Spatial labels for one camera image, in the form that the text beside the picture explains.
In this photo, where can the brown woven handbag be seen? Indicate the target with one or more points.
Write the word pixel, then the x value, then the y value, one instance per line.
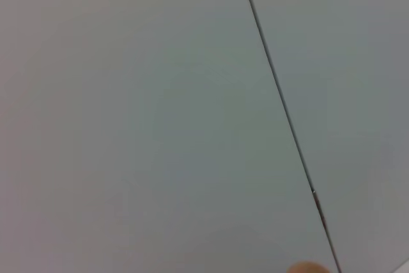
pixel 306 268

